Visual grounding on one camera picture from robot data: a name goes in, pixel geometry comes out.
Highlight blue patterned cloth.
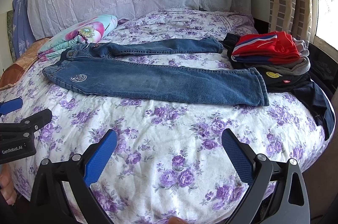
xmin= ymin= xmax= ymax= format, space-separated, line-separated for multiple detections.
xmin=13 ymin=0 xmax=36 ymax=58

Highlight folded colourful floral blanket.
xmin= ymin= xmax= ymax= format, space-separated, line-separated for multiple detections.
xmin=37 ymin=15 xmax=118 ymax=61

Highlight blue denim jeans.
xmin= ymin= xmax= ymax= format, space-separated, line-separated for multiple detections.
xmin=42 ymin=38 xmax=269 ymax=107

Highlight purple floral bed sheet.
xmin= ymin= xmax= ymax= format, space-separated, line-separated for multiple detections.
xmin=0 ymin=8 xmax=332 ymax=224

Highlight dark navy garment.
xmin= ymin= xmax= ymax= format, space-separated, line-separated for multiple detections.
xmin=291 ymin=81 xmax=336 ymax=141

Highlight black garment with patch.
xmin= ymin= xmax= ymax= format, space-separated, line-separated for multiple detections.
xmin=221 ymin=34 xmax=311 ymax=92

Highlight brown satin pillow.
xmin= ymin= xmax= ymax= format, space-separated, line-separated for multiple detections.
xmin=1 ymin=38 xmax=50 ymax=90

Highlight grey folded garment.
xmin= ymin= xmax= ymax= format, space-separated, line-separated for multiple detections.
xmin=253 ymin=38 xmax=311 ymax=76

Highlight person's left hand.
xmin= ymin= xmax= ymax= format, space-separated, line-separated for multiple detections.
xmin=1 ymin=164 xmax=17 ymax=205

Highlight red folded garment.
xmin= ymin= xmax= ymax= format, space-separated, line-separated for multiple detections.
xmin=231 ymin=31 xmax=300 ymax=65

